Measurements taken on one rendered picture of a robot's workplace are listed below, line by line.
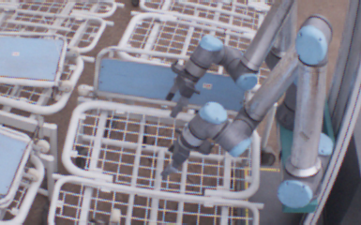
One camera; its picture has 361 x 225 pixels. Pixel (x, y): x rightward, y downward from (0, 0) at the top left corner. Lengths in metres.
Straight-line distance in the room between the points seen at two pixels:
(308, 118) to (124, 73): 1.29
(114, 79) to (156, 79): 0.19
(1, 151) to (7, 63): 0.73
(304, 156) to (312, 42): 0.46
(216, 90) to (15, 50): 1.10
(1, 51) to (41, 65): 0.30
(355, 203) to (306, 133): 0.69
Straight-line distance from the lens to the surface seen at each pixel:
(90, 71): 4.50
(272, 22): 2.79
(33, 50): 3.68
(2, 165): 2.97
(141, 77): 3.39
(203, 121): 2.54
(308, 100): 2.31
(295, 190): 2.50
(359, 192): 2.90
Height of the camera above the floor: 2.61
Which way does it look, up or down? 38 degrees down
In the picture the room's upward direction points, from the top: 9 degrees clockwise
